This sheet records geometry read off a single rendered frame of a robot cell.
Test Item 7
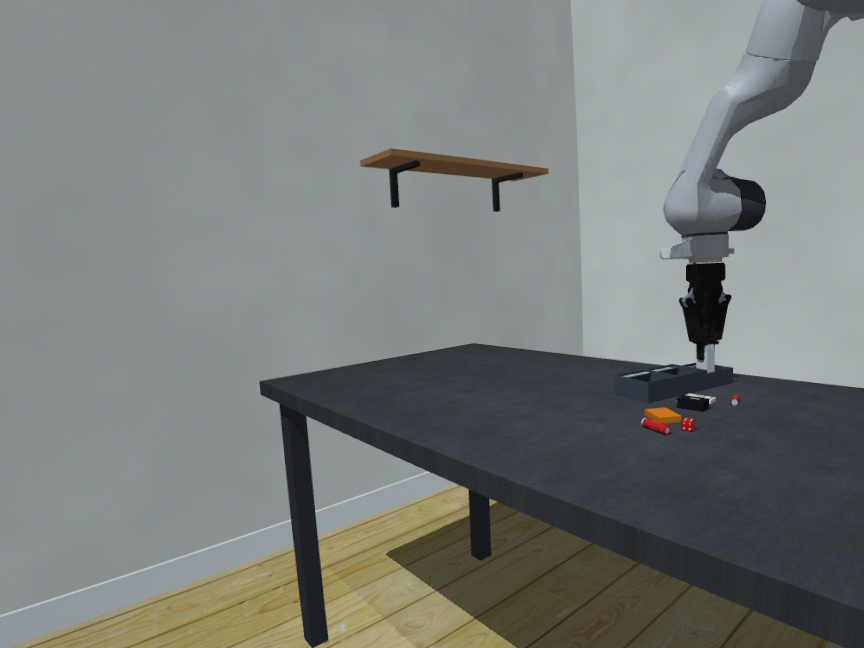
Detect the white domino tile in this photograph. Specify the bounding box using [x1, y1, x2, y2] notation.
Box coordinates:
[687, 394, 716, 404]

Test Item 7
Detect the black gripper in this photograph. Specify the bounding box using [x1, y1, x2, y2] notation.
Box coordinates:
[679, 263, 731, 373]

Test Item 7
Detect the dark grey three-compartment bin rack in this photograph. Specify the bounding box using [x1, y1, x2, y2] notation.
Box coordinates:
[615, 363, 733, 403]

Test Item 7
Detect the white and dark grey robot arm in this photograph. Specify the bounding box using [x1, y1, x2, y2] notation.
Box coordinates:
[660, 0, 864, 263]

